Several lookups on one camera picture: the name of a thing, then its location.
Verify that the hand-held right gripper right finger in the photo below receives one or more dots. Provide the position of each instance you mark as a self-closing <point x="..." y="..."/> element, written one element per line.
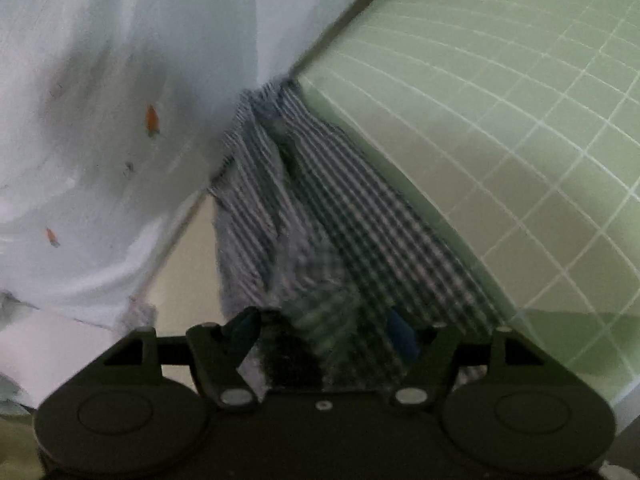
<point x="404" y="337"/>

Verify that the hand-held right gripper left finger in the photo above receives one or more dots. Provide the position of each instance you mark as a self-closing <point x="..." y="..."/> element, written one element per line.
<point x="245" y="334"/>

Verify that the grey checked garment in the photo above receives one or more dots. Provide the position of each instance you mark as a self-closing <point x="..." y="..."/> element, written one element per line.
<point x="325" y="210"/>

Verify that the white printed sheet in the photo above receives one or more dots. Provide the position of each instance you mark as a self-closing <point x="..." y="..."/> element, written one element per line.
<point x="100" y="110"/>

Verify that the green grid mat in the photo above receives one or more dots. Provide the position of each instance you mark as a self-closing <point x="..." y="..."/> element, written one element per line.
<point x="500" y="135"/>

